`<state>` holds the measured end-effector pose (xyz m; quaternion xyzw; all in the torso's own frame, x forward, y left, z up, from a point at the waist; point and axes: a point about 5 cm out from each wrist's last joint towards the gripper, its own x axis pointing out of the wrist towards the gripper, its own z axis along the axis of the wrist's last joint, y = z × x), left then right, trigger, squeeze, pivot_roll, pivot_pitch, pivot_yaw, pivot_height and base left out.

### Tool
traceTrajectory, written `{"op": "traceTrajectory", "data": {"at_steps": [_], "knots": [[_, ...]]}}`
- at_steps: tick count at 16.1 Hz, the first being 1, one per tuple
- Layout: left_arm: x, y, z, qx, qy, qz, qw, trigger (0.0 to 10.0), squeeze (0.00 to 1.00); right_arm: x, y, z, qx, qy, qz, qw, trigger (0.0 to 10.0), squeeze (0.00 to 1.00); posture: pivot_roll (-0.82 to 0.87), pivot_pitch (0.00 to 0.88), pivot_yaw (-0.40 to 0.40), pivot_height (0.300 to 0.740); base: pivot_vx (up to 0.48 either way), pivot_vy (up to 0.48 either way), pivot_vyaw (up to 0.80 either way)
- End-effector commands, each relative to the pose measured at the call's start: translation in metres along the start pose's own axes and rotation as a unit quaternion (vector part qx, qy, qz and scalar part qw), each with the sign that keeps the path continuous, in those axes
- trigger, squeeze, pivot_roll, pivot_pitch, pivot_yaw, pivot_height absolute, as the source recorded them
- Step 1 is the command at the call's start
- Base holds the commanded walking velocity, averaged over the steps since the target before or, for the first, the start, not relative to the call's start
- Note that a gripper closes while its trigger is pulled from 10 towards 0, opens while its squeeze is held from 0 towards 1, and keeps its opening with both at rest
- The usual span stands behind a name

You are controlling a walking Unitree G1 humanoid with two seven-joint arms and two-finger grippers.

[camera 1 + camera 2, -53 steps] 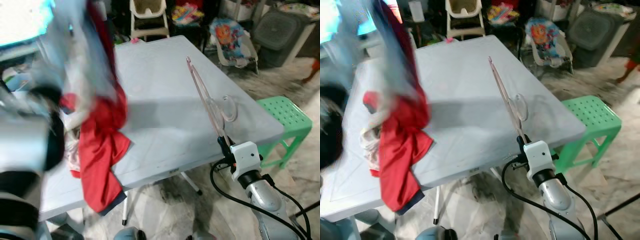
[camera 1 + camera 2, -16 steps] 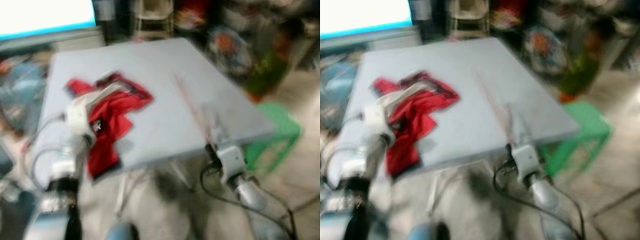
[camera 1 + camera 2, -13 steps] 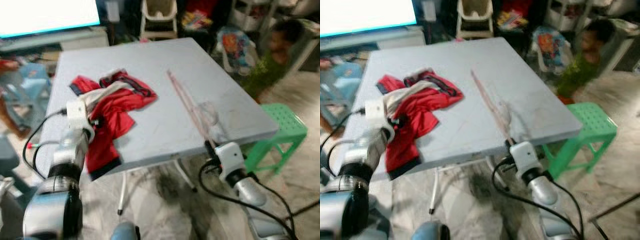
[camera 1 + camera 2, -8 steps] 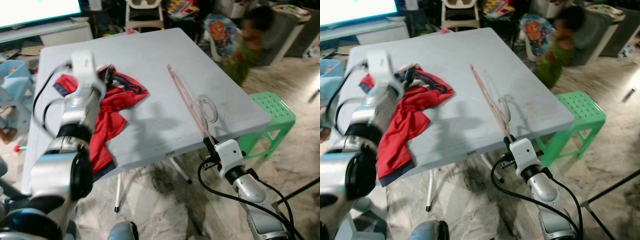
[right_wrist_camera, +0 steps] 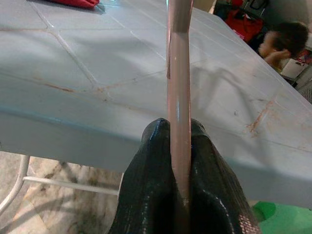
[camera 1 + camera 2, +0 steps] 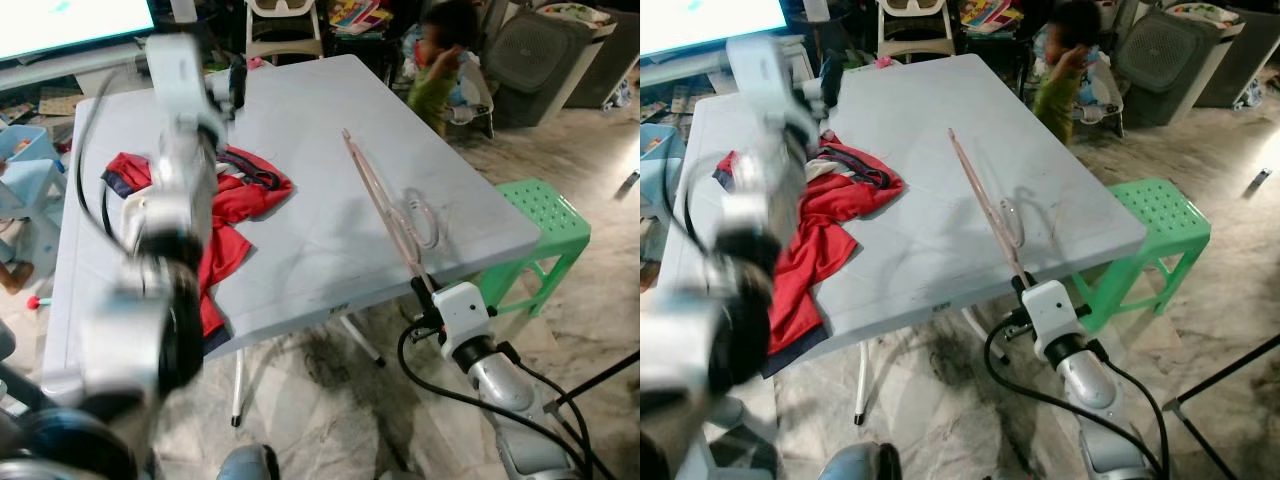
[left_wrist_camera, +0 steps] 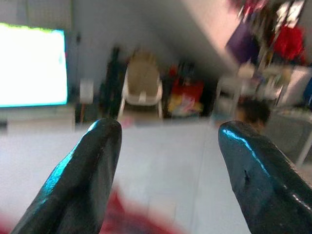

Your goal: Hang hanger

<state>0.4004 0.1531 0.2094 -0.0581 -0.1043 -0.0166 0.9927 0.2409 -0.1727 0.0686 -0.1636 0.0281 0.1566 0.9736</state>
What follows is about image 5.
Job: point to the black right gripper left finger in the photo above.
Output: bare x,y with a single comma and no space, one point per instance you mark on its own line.
146,182

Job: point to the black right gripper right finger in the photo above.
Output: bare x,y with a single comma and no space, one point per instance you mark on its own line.
214,190

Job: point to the pale pink plastic hanger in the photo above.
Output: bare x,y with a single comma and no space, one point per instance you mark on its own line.
179,97

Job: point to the white and red shirt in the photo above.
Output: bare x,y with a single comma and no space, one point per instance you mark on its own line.
73,3

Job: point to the green plastic stool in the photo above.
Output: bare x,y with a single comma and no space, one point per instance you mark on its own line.
280,219

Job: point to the white folding table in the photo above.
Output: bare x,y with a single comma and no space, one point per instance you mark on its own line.
97,61

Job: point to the small dark-haired child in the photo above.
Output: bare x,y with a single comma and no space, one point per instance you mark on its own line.
287,41

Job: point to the red fabric bag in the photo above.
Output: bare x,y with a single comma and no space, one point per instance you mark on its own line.
243,24

